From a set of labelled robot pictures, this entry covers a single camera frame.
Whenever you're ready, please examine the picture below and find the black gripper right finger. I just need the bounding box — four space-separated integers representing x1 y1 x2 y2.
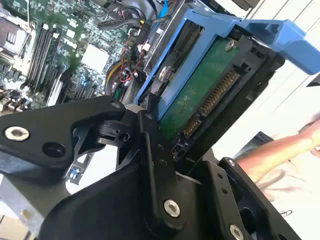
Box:
203 156 302 240

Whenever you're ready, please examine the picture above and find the hard disk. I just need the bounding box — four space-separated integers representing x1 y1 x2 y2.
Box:
133 8 320 173

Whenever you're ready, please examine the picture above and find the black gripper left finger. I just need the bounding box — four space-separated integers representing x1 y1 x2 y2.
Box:
0 93 188 234

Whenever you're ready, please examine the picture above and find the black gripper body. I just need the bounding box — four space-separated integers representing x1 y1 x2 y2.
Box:
39 159 220 240

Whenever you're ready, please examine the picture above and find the blue data wire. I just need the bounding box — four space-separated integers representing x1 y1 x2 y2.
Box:
154 0 172 26

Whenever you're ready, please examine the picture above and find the black power wire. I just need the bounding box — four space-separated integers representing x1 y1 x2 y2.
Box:
97 17 141 31

